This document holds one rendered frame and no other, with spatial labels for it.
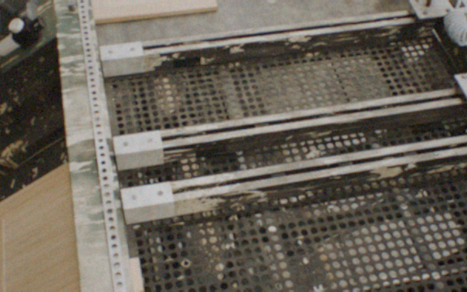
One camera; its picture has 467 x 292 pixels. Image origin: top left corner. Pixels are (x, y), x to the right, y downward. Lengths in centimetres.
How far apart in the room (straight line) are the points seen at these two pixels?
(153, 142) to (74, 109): 27
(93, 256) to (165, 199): 22
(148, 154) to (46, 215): 51
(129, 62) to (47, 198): 52
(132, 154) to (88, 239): 27
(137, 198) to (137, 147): 16
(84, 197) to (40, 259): 44
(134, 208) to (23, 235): 63
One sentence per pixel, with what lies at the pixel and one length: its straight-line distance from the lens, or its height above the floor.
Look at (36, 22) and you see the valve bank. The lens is 211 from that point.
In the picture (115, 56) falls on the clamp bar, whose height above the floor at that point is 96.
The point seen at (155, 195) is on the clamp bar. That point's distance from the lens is 164.
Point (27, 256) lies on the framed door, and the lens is 212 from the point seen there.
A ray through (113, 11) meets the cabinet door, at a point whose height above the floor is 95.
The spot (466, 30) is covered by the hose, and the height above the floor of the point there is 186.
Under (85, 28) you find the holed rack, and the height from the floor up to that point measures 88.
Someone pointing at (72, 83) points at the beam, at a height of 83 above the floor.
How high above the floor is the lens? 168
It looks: 17 degrees down
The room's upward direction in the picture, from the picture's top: 61 degrees clockwise
